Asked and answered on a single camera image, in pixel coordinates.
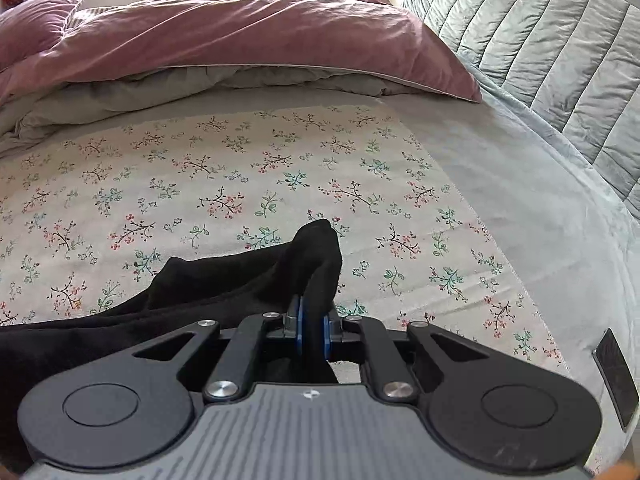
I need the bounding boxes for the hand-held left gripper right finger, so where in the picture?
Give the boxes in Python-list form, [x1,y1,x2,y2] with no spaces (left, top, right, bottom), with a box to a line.
[322,312,490,404]

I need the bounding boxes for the grey bed sheet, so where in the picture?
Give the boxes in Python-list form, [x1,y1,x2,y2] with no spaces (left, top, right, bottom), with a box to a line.
[380,50,640,466]

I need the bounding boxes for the pink pillow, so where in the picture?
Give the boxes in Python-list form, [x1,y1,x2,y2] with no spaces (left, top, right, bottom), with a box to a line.
[0,0,92,72]

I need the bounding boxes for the grey quilted headboard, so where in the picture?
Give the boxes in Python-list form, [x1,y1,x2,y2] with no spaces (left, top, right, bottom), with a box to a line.
[401,0,640,207]

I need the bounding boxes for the pink duvet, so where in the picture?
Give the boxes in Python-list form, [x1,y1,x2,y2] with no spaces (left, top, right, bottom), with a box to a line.
[0,0,483,156]

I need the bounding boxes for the floral printed blanket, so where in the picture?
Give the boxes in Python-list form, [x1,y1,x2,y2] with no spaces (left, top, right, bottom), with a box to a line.
[0,102,571,381]

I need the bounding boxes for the dark flat rectangular object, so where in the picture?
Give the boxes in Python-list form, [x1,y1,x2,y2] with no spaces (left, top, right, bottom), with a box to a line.
[592,328,640,430]

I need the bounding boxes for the black pants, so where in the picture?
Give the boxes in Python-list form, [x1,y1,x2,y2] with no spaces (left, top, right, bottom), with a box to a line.
[0,219,346,463]

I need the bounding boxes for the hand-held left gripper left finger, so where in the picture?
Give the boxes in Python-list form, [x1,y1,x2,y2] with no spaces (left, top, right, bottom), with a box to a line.
[131,295,307,404]

